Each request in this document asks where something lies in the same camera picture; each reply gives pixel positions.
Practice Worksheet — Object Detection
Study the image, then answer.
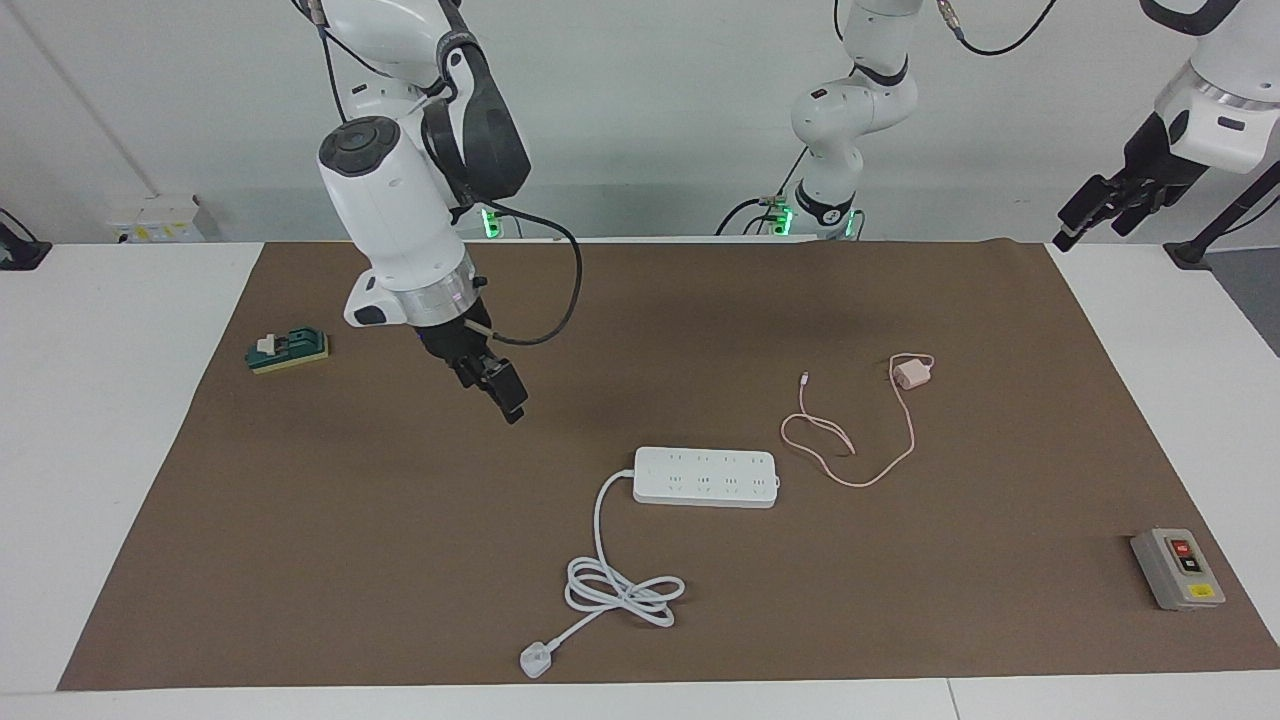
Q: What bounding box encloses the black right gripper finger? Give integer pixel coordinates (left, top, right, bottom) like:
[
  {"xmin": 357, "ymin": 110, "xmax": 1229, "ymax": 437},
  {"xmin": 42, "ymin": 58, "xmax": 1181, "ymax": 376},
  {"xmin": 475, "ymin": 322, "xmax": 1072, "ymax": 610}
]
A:
[
  {"xmin": 486, "ymin": 358, "xmax": 530, "ymax": 427},
  {"xmin": 452, "ymin": 355, "xmax": 501, "ymax": 406}
]

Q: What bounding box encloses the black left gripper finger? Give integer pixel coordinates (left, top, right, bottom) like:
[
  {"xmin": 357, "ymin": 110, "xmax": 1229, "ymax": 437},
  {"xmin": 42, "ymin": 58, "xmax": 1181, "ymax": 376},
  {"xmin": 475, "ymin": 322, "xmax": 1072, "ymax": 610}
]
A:
[
  {"xmin": 1109, "ymin": 185, "xmax": 1163, "ymax": 239},
  {"xmin": 1051, "ymin": 174, "xmax": 1123, "ymax": 254}
]

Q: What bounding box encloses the white power strip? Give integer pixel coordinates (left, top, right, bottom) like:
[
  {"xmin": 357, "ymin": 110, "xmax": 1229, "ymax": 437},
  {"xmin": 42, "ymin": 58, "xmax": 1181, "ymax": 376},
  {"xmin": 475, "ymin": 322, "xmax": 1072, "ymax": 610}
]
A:
[{"xmin": 632, "ymin": 445, "xmax": 782, "ymax": 511}]

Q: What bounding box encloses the pink charging cable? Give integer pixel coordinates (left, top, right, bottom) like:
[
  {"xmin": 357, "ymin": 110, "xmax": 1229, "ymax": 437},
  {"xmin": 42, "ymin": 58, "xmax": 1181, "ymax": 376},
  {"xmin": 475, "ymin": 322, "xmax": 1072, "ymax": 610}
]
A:
[{"xmin": 779, "ymin": 352, "xmax": 938, "ymax": 490}]

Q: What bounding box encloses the brown table mat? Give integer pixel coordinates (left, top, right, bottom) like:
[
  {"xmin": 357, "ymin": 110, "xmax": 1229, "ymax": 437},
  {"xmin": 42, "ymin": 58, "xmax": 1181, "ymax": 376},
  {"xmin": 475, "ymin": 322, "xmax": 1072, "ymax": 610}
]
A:
[{"xmin": 56, "ymin": 239, "xmax": 1280, "ymax": 694}]

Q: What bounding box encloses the white box with yellow labels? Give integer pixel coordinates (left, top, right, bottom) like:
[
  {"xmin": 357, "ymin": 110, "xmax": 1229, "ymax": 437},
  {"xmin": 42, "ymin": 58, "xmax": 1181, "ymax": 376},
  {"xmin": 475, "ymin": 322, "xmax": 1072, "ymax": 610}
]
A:
[{"xmin": 107, "ymin": 194, "xmax": 207, "ymax": 245}]

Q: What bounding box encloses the black table clamp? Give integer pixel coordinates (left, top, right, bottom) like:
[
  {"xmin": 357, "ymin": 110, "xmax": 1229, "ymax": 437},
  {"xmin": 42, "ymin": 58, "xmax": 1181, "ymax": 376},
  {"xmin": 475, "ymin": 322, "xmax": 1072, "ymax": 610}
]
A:
[{"xmin": 0, "ymin": 207, "xmax": 54, "ymax": 272}]

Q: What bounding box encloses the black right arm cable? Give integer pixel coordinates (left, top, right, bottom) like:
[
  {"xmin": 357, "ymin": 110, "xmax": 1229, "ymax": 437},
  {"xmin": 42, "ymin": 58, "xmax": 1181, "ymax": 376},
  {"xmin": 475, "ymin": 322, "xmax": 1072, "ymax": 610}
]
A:
[{"xmin": 462, "ymin": 198, "xmax": 585, "ymax": 348}]

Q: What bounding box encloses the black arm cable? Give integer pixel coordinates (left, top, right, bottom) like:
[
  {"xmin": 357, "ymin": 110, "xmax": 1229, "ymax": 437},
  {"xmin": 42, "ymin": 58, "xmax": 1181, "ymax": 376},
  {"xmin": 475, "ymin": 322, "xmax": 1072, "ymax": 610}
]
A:
[
  {"xmin": 462, "ymin": 198, "xmax": 585, "ymax": 348},
  {"xmin": 938, "ymin": 0, "xmax": 1063, "ymax": 58}
]

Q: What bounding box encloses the green knife switch block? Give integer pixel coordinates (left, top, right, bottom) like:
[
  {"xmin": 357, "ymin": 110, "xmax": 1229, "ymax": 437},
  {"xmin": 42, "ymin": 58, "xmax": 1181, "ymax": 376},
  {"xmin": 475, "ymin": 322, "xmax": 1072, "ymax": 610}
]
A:
[{"xmin": 244, "ymin": 327, "xmax": 332, "ymax": 377}]

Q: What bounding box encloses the white power cord with plug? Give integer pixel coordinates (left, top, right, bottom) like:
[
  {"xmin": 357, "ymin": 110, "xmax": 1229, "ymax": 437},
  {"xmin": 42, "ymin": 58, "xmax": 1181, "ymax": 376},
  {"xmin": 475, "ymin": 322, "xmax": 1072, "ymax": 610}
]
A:
[{"xmin": 519, "ymin": 467, "xmax": 687, "ymax": 681}]

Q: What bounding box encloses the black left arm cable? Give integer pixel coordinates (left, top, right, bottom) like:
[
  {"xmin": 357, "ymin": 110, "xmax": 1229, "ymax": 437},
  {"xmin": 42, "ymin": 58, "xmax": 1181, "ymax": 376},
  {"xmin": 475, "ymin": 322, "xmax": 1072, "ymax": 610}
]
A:
[{"xmin": 938, "ymin": 0, "xmax": 1063, "ymax": 58}]

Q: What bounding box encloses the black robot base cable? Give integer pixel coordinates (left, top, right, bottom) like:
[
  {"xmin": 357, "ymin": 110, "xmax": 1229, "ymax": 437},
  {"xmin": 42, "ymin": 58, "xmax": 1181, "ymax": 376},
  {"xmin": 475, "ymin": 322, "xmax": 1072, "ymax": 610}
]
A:
[{"xmin": 714, "ymin": 150, "xmax": 811, "ymax": 239}]

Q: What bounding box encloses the grey on-off switch box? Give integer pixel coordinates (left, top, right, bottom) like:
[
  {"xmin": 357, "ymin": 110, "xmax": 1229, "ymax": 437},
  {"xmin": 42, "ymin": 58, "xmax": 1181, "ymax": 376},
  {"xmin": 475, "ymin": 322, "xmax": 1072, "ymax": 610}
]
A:
[{"xmin": 1130, "ymin": 527, "xmax": 1228, "ymax": 613}]

